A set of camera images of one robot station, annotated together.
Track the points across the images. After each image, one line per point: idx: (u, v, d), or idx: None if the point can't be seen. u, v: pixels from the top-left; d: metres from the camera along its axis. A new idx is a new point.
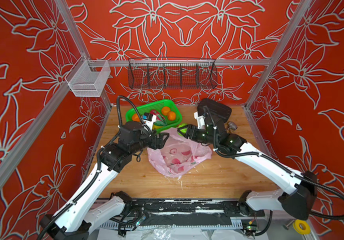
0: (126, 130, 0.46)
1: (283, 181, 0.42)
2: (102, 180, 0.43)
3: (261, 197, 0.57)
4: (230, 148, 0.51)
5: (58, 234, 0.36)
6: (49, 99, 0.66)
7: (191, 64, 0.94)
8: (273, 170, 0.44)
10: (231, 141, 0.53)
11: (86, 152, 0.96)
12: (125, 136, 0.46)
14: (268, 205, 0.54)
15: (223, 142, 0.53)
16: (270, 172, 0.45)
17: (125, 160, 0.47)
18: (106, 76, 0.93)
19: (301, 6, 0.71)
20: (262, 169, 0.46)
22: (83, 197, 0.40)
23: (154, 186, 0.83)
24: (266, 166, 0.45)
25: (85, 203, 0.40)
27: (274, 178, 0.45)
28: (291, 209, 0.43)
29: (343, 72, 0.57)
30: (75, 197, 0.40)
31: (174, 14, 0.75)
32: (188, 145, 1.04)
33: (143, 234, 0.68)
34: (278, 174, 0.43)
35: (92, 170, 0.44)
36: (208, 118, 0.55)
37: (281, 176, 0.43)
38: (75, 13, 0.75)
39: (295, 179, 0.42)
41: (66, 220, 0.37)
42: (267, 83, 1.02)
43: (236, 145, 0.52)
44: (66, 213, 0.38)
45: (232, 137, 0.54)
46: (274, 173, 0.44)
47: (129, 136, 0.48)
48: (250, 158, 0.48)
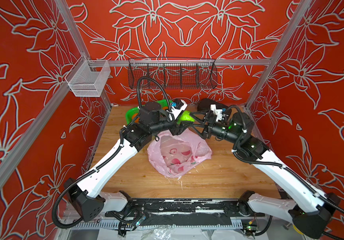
0: (146, 112, 0.46)
1: (303, 199, 0.40)
2: (124, 154, 0.45)
3: (266, 202, 0.56)
4: (249, 153, 0.48)
5: (80, 196, 0.38)
6: (49, 99, 0.66)
7: (191, 64, 0.94)
8: (294, 186, 0.41)
10: (253, 146, 0.49)
11: (86, 152, 0.96)
12: (145, 118, 0.47)
14: (274, 211, 0.52)
15: (244, 144, 0.50)
16: (289, 187, 0.42)
17: (145, 140, 0.50)
18: (106, 76, 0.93)
19: (301, 6, 0.71)
20: (281, 181, 0.44)
22: (106, 166, 0.42)
23: (154, 186, 0.83)
24: (288, 180, 0.42)
25: (106, 172, 0.42)
27: (292, 193, 0.42)
28: (302, 224, 0.42)
29: (343, 72, 0.57)
30: (98, 165, 0.43)
31: (174, 14, 0.75)
32: (188, 145, 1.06)
33: (143, 234, 0.68)
34: (299, 191, 0.41)
35: (115, 144, 0.46)
36: (239, 116, 0.47)
37: (302, 193, 0.40)
38: (75, 13, 0.75)
39: (317, 199, 0.39)
41: (88, 185, 0.39)
42: (267, 83, 1.02)
43: (257, 151, 0.48)
44: (88, 178, 0.41)
45: (254, 142, 0.50)
46: (295, 188, 0.41)
47: (148, 118, 0.49)
48: (271, 169, 0.45)
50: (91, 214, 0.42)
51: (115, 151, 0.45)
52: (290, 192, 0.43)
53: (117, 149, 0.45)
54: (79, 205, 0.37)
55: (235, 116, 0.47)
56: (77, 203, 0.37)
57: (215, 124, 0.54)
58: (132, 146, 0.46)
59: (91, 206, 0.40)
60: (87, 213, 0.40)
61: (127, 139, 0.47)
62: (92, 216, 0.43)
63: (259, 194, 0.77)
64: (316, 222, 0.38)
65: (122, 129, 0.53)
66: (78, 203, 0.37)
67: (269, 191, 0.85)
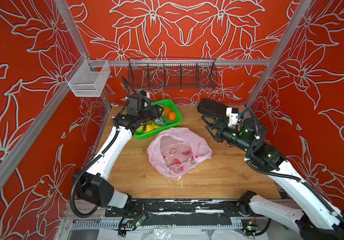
0: (134, 98, 0.54)
1: (318, 215, 0.39)
2: (122, 137, 0.50)
3: (270, 207, 0.56)
4: (265, 162, 0.44)
5: (95, 179, 0.40)
6: (49, 99, 0.66)
7: (191, 64, 0.94)
8: (310, 201, 0.39)
10: (269, 155, 0.45)
11: (86, 152, 0.96)
12: (133, 105, 0.55)
14: (278, 218, 0.52)
15: (259, 153, 0.46)
16: (304, 201, 0.40)
17: (137, 124, 0.56)
18: (106, 76, 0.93)
19: (301, 6, 0.71)
20: (295, 194, 0.42)
22: (110, 149, 0.46)
23: (154, 186, 0.83)
24: (304, 195, 0.40)
25: (112, 154, 0.46)
27: (306, 208, 0.41)
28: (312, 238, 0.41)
29: (343, 72, 0.57)
30: (103, 149, 0.46)
31: (174, 14, 0.75)
32: (188, 145, 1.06)
33: (143, 234, 0.68)
34: (315, 207, 0.39)
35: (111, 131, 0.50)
36: (251, 122, 0.45)
37: (319, 211, 0.38)
38: (75, 13, 0.75)
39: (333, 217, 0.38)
41: (98, 169, 0.42)
42: (267, 83, 1.02)
43: (273, 161, 0.44)
44: (95, 163, 0.43)
45: (269, 150, 0.46)
46: (311, 204, 0.39)
47: (136, 104, 0.57)
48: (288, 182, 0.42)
50: (105, 198, 0.44)
51: (113, 136, 0.49)
52: (303, 206, 0.41)
53: (115, 134, 0.49)
54: (95, 188, 0.39)
55: (245, 122, 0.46)
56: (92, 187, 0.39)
57: (226, 129, 0.53)
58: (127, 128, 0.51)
59: (105, 189, 0.43)
60: (103, 196, 0.42)
61: (121, 125, 0.52)
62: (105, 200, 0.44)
63: (260, 195, 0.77)
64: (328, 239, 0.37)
65: (113, 118, 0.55)
66: (94, 186, 0.39)
67: (269, 191, 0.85)
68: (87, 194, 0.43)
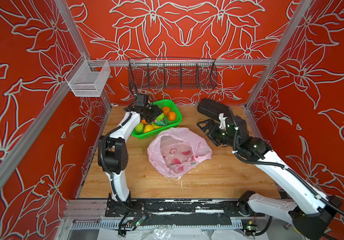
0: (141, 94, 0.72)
1: (303, 200, 0.40)
2: (135, 118, 0.64)
3: (267, 203, 0.56)
4: (251, 153, 0.48)
5: (118, 141, 0.50)
6: (49, 99, 0.66)
7: (191, 64, 0.94)
8: (295, 187, 0.41)
10: (255, 145, 0.49)
11: (86, 152, 0.96)
12: (141, 98, 0.72)
14: (274, 212, 0.52)
15: (245, 145, 0.50)
16: (290, 187, 0.42)
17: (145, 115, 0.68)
18: (106, 76, 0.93)
19: (301, 6, 0.71)
20: (281, 181, 0.44)
22: (128, 123, 0.59)
23: (154, 186, 0.83)
24: (289, 181, 0.42)
25: (129, 128, 0.59)
27: (293, 193, 0.42)
28: (302, 226, 0.42)
29: (343, 72, 0.57)
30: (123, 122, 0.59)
31: (174, 14, 0.75)
32: (188, 145, 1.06)
33: (143, 234, 0.68)
34: (300, 192, 0.40)
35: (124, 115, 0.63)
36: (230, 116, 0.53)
37: (303, 195, 0.40)
38: (75, 13, 0.75)
39: (319, 201, 0.39)
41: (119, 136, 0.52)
42: (267, 83, 1.02)
43: (260, 151, 0.47)
44: (117, 132, 0.54)
45: (255, 141, 0.50)
46: (296, 189, 0.41)
47: (143, 99, 0.74)
48: (273, 170, 0.44)
50: (123, 162, 0.54)
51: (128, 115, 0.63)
52: (290, 191, 0.43)
53: (129, 114, 0.63)
54: (118, 148, 0.49)
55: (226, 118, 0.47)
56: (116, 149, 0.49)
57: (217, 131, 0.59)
58: (137, 112, 0.65)
59: (124, 153, 0.53)
60: (123, 158, 0.53)
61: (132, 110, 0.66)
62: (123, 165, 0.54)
63: (259, 194, 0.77)
64: (315, 225, 0.38)
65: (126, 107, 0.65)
66: (117, 147, 0.49)
67: (269, 191, 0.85)
68: (108, 160, 0.51)
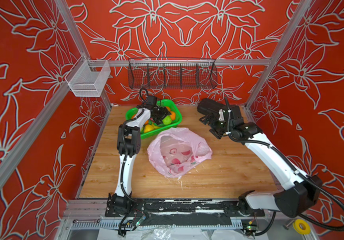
0: (151, 95, 0.86)
1: (283, 176, 0.43)
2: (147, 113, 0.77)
3: (259, 194, 0.59)
4: (242, 134, 0.53)
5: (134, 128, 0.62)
6: (49, 99, 0.66)
7: (191, 64, 0.94)
8: (277, 163, 0.44)
10: (246, 127, 0.53)
11: (86, 152, 0.96)
12: (150, 100, 0.87)
14: (265, 202, 0.54)
15: (238, 127, 0.54)
16: (272, 164, 0.46)
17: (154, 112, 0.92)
18: (106, 76, 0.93)
19: (301, 6, 0.71)
20: (266, 159, 0.47)
22: (141, 117, 0.72)
23: (154, 186, 0.83)
24: (272, 158, 0.45)
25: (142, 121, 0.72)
27: (276, 172, 0.45)
28: (283, 204, 0.44)
29: (343, 72, 0.57)
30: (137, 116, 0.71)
31: (174, 14, 0.75)
32: (188, 145, 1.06)
33: (143, 234, 0.68)
34: (281, 168, 0.43)
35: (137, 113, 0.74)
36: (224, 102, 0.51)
37: (283, 170, 0.43)
38: (75, 13, 0.75)
39: (297, 177, 0.41)
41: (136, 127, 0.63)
42: (267, 83, 1.02)
43: (250, 132, 0.52)
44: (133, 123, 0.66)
45: (248, 124, 0.54)
46: (277, 165, 0.44)
47: (152, 100, 0.88)
48: (259, 148, 0.48)
50: (138, 147, 0.66)
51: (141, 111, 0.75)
52: (273, 171, 0.46)
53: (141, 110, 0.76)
54: (134, 135, 0.62)
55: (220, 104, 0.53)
56: (132, 134, 0.62)
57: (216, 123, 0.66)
58: (148, 109, 0.78)
59: (138, 139, 0.65)
60: (137, 143, 0.65)
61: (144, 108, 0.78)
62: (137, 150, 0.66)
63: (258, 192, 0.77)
64: (290, 198, 0.41)
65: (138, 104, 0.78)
66: (133, 134, 0.62)
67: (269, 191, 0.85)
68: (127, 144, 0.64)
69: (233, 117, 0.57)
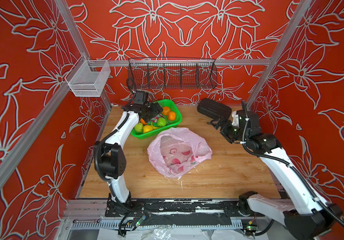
0: (141, 92, 0.68)
1: (300, 200, 0.40)
2: (132, 119, 0.60)
3: (265, 202, 0.57)
4: (259, 146, 0.48)
5: (113, 147, 0.48)
6: (49, 99, 0.66)
7: (191, 64, 0.94)
8: (294, 185, 0.41)
10: (264, 140, 0.49)
11: (86, 152, 0.96)
12: (140, 96, 0.69)
14: (270, 212, 0.52)
15: (255, 137, 0.50)
16: (289, 185, 0.42)
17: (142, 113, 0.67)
18: (106, 76, 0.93)
19: (301, 6, 0.71)
20: (282, 179, 0.44)
22: (125, 125, 0.56)
23: (154, 186, 0.83)
24: (289, 179, 0.42)
25: (125, 131, 0.55)
27: (291, 193, 0.42)
28: (293, 226, 0.42)
29: (343, 72, 0.57)
30: (119, 126, 0.55)
31: (174, 14, 0.75)
32: (188, 145, 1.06)
33: (143, 234, 0.68)
34: (299, 192, 0.40)
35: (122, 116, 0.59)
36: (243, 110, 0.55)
37: (301, 194, 0.40)
38: (75, 13, 0.75)
39: (316, 203, 0.38)
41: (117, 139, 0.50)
42: (267, 83, 1.02)
43: (268, 145, 0.47)
44: (112, 137, 0.51)
45: (266, 136, 0.50)
46: (294, 188, 0.41)
47: (142, 96, 0.69)
48: (277, 165, 0.45)
50: (121, 167, 0.51)
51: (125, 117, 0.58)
52: (288, 191, 0.43)
53: (126, 116, 0.59)
54: (114, 154, 0.47)
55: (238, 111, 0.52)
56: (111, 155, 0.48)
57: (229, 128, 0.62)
58: (135, 112, 0.61)
59: (121, 160, 0.51)
60: (120, 164, 0.50)
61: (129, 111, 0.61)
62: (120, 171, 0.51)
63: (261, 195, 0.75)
64: (305, 225, 0.38)
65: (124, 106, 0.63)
66: (113, 153, 0.47)
67: (269, 191, 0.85)
68: (105, 164, 0.50)
69: (250, 126, 0.52)
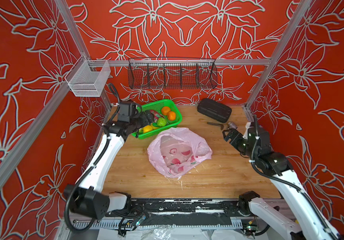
0: (126, 104, 0.55)
1: (310, 229, 0.39)
2: (114, 145, 0.48)
3: (271, 215, 0.54)
4: (269, 166, 0.47)
5: (88, 192, 0.38)
6: (49, 99, 0.66)
7: (191, 64, 0.94)
8: (305, 213, 0.40)
10: (275, 161, 0.47)
11: (86, 152, 0.96)
12: (125, 110, 0.56)
14: (273, 223, 0.52)
15: (264, 157, 0.48)
16: (299, 212, 0.41)
17: (129, 129, 0.55)
18: (106, 75, 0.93)
19: (301, 6, 0.71)
20: (291, 203, 0.43)
22: (104, 157, 0.45)
23: (154, 186, 0.83)
24: (301, 205, 0.41)
25: (104, 165, 0.44)
27: (300, 219, 0.41)
28: None
29: (343, 72, 0.57)
30: (95, 160, 0.44)
31: (174, 14, 0.75)
32: (188, 145, 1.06)
33: (143, 234, 0.68)
34: (309, 219, 0.39)
35: (102, 140, 0.48)
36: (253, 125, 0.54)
37: (312, 224, 0.38)
38: (75, 13, 0.75)
39: (327, 235, 0.37)
41: (91, 182, 0.40)
42: (267, 83, 1.02)
43: (278, 168, 0.46)
44: (88, 176, 0.41)
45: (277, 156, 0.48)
46: (306, 216, 0.40)
47: (128, 110, 0.57)
48: (287, 190, 0.43)
50: (102, 210, 0.43)
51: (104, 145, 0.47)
52: (298, 217, 0.42)
53: (106, 143, 0.47)
54: (89, 201, 0.38)
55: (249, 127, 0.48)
56: (86, 202, 0.38)
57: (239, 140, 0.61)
58: (118, 135, 0.49)
59: (101, 202, 0.42)
60: (99, 208, 0.41)
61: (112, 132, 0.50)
62: (102, 213, 0.44)
63: (263, 199, 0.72)
64: None
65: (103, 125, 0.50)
66: (88, 200, 0.38)
67: (269, 191, 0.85)
68: (82, 207, 0.42)
69: (260, 144, 0.51)
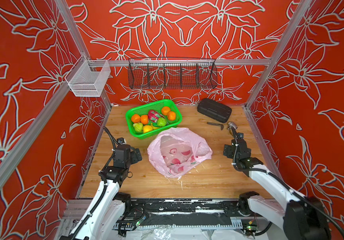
0: (121, 150, 0.58)
1: (282, 196, 0.46)
2: (111, 191, 0.51)
3: (265, 206, 0.56)
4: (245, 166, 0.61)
5: None
6: (49, 98, 0.66)
7: (191, 64, 0.94)
8: (276, 187, 0.49)
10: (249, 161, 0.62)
11: (86, 152, 0.96)
12: (119, 155, 0.59)
14: (269, 214, 0.53)
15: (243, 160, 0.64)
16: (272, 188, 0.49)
17: (124, 175, 0.59)
18: (106, 76, 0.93)
19: (301, 6, 0.71)
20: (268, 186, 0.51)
22: (101, 204, 0.47)
23: (154, 186, 0.83)
24: (271, 182, 0.51)
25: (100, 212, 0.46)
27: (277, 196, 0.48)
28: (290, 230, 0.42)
29: (343, 72, 0.57)
30: (91, 208, 0.46)
31: (175, 14, 0.75)
32: (188, 145, 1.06)
33: (143, 234, 0.68)
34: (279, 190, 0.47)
35: (98, 187, 0.51)
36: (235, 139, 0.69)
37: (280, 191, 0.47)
38: (75, 13, 0.75)
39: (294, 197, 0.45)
41: (86, 232, 0.41)
42: (267, 83, 1.02)
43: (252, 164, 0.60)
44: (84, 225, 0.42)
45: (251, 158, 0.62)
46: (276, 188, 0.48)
47: (123, 154, 0.61)
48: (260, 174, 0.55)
50: None
51: (101, 193, 0.49)
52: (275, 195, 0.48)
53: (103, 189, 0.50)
54: None
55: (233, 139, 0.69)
56: None
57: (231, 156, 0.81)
58: (115, 181, 0.53)
59: None
60: None
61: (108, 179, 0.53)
62: None
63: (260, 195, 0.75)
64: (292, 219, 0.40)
65: (100, 173, 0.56)
66: None
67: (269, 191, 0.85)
68: None
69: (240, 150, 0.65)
